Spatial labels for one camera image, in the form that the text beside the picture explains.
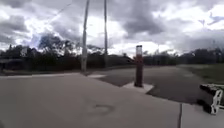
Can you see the bollard with red band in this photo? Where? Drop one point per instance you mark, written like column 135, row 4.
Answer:
column 139, row 68

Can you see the thin tall pole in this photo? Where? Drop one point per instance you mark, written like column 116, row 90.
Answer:
column 105, row 33

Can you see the pale tall pole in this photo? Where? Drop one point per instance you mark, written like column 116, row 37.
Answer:
column 84, row 40

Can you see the pale concrete pad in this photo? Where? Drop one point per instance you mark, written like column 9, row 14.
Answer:
column 145, row 88

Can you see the round manhole cover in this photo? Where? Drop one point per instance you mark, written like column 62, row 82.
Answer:
column 103, row 108

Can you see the row of dark trees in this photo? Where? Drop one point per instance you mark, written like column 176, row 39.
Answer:
column 50, row 55

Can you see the dark asphalt road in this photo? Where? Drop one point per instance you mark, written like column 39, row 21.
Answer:
column 173, row 81

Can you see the grey concrete pavement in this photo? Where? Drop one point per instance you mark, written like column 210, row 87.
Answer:
column 60, row 103

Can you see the green grass verge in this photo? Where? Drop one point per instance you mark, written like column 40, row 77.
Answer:
column 210, row 72

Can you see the black and white object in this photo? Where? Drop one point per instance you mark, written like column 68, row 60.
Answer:
column 210, row 98

